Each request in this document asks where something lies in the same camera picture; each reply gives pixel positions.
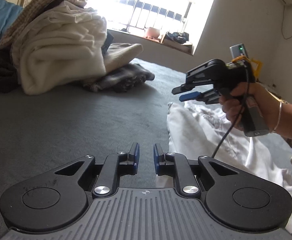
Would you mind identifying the cream knit cloth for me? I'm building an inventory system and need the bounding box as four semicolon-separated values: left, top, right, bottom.
12;0;108;96

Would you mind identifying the dark patterned cloth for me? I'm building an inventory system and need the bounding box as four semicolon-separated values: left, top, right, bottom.
82;62;155;93

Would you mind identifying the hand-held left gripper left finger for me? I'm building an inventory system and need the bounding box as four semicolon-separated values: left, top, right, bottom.
55;142;140;197

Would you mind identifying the pink pot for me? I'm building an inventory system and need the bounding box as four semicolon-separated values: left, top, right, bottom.
145;26;161;40

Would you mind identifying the pink checked cloth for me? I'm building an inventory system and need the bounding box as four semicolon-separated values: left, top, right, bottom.
0;0;86;50

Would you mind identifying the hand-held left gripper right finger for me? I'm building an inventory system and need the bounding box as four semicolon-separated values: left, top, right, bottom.
153;144;239;197

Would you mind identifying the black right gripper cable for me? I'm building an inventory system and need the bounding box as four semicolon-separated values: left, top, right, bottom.
211;62;252;158

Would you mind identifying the silver bangle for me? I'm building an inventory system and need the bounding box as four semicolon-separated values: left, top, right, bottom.
272;101;284;133

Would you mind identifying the person's right hand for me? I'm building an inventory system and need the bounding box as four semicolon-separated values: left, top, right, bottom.
218;82;282;132

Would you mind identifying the white button shirt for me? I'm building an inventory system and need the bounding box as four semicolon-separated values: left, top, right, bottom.
167;102;292;230

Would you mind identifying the bright window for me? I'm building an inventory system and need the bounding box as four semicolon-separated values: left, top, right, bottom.
86;0;221;55

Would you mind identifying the cardboard box with dark clothes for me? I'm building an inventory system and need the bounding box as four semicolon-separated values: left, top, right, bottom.
158;31;194;55

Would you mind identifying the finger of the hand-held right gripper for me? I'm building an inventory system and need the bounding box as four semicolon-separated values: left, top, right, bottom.
172;60;220;96
179;89;222;105

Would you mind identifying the tan folded cloth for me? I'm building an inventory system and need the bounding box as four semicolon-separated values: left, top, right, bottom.
102;42;144;75

